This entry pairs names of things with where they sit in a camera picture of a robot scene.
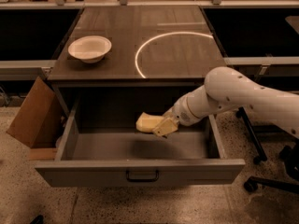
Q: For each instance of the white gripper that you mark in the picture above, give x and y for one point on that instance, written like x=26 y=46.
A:
x=180 y=113

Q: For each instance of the black drawer handle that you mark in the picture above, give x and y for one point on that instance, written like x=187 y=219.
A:
x=142 y=176

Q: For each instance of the brown cardboard box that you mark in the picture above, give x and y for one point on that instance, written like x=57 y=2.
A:
x=38 y=122

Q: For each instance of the yellow sponge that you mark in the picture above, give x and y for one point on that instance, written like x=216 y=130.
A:
x=146 y=123

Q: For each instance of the white bowl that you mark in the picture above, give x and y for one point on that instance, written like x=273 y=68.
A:
x=90 y=49

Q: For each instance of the black stand leg with wheels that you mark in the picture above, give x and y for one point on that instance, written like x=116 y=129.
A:
x=241 y=113

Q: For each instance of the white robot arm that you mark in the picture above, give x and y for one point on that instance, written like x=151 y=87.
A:
x=224 y=89

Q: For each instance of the grey open drawer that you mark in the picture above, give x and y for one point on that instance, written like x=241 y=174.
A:
x=101 y=143

